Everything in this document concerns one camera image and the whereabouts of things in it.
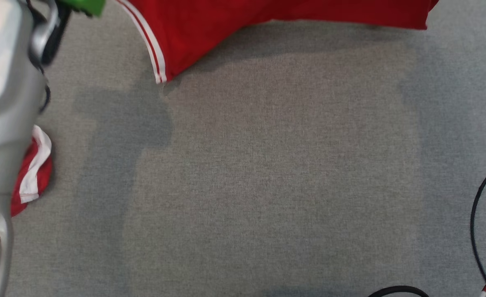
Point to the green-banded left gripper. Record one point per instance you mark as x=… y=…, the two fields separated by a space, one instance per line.
x=84 y=5

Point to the red shorts with white trim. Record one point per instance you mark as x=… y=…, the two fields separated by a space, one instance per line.
x=34 y=177

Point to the red shirt with white sleeves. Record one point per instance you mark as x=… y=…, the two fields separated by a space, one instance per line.
x=267 y=16

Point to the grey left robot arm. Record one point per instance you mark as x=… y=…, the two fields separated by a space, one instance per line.
x=3 y=103

